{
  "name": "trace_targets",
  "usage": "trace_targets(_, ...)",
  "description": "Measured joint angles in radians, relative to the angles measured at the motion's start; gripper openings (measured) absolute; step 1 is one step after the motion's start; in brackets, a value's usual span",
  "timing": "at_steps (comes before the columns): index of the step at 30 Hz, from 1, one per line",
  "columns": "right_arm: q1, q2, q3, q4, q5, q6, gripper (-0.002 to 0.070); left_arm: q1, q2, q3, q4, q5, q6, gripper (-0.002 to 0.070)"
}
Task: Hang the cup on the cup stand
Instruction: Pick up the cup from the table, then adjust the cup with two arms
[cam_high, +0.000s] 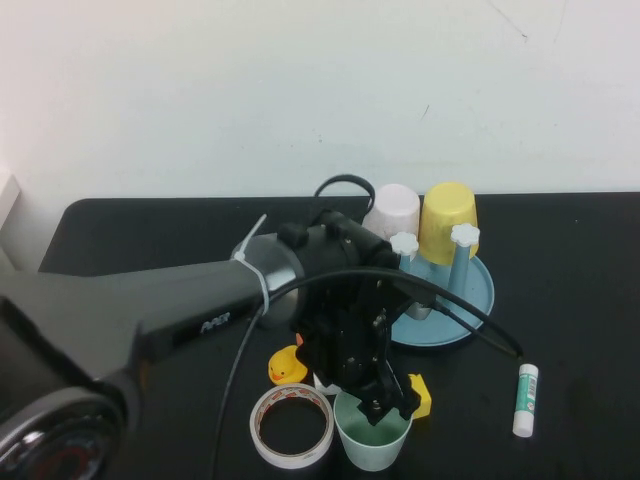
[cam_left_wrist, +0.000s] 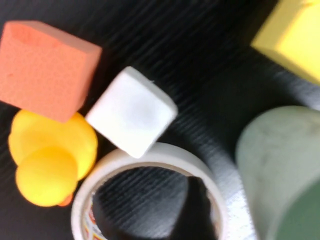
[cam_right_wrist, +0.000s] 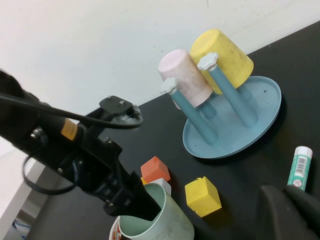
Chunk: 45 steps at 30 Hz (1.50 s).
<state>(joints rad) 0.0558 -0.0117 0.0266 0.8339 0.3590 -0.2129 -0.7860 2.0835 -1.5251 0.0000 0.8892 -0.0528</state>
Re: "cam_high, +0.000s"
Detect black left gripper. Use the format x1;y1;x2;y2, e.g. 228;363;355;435
293;278;422;427

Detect green plastic cup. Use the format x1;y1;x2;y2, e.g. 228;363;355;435
333;392;414;472

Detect blue cup stand with pegs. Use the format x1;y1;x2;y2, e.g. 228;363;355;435
389;223;496;349

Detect yellow plastic cup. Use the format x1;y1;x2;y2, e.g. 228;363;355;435
417;181;482;267

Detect yellow foam cube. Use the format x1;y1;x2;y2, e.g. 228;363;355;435
407;373;433;420

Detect yellow rubber duck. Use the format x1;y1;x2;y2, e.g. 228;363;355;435
268;344;310;386

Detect white green glue stick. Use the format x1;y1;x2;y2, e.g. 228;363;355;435
511;363;541;439

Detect white tape roll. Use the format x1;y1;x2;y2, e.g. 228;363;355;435
248;382;335;470

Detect white zip tie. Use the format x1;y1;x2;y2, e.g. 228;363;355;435
230;213;274;317

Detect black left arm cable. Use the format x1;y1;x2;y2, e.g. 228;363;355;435
207;173;526;480

